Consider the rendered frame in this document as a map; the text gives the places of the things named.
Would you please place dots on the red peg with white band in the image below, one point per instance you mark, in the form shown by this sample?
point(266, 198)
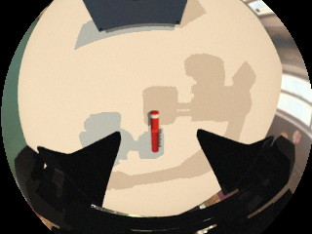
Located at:
point(154, 130)

